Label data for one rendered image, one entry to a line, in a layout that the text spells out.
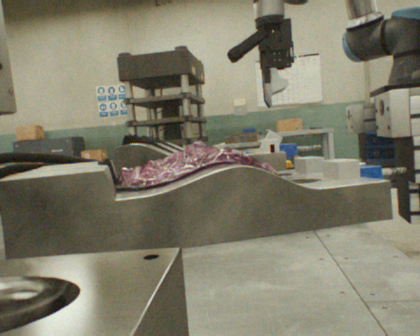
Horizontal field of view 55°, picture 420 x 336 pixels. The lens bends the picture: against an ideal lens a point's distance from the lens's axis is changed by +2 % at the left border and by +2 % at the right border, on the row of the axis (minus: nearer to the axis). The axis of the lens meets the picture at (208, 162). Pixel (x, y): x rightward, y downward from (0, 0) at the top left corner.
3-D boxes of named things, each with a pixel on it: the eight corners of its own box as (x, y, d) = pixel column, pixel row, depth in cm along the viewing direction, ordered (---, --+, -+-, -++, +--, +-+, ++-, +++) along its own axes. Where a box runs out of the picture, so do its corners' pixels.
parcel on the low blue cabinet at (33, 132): (45, 139, 786) (44, 124, 784) (36, 139, 753) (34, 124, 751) (25, 141, 793) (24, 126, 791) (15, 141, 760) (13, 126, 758)
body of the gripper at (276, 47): (295, 66, 96) (291, 14, 95) (259, 69, 97) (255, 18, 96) (290, 70, 103) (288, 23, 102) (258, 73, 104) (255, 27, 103)
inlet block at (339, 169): (395, 184, 68) (393, 152, 67) (417, 187, 63) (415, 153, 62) (324, 192, 65) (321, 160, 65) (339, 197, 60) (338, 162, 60)
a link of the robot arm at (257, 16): (253, 0, 95) (252, 10, 104) (255, 19, 96) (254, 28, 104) (284, -4, 95) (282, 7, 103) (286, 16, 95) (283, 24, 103)
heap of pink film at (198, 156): (256, 173, 75) (254, 132, 74) (297, 183, 58) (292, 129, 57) (118, 189, 70) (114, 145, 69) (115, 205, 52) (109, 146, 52)
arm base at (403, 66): (434, 84, 131) (433, 52, 130) (452, 78, 116) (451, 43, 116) (382, 89, 134) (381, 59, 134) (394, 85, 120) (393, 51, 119)
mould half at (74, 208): (307, 194, 81) (304, 141, 80) (393, 219, 56) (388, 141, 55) (51, 227, 71) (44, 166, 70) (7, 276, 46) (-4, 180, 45)
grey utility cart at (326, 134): (329, 175, 718) (325, 124, 711) (338, 178, 666) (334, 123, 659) (268, 180, 721) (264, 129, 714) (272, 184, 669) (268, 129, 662)
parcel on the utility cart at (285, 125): (299, 134, 707) (298, 118, 705) (303, 134, 675) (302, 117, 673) (275, 136, 708) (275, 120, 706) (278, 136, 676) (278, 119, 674)
